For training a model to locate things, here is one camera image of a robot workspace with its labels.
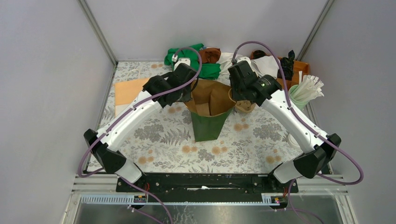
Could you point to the white paper straws bundle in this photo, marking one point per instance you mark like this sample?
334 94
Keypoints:
310 88

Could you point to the brown cloth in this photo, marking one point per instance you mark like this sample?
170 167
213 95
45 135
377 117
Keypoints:
210 55

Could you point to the green straw holder cup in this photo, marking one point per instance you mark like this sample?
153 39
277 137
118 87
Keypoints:
299 104

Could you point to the green paper bag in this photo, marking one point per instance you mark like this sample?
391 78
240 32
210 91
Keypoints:
210 106

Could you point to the white cloth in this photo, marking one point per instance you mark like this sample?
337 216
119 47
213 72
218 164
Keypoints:
225 61

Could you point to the floral table mat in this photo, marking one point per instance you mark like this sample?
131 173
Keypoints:
251 142

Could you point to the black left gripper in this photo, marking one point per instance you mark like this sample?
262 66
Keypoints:
187 97

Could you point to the wooden compartment tray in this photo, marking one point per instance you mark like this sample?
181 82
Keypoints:
300 68

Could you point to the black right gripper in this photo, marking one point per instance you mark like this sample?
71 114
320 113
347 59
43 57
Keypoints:
235 95

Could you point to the cardboard cup carrier tray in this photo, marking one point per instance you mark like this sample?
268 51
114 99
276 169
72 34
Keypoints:
245 106

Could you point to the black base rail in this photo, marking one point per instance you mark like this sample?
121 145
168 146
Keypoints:
212 188

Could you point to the white folded towel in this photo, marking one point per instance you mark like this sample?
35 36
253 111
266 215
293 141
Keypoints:
266 65

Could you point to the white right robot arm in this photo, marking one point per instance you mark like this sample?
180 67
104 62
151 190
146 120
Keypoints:
267 93

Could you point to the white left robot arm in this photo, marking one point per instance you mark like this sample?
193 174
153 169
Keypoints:
157 92

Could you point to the black crumpled bag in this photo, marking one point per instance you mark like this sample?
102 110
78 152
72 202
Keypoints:
287 65

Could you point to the green cloth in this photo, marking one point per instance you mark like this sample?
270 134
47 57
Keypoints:
208 70

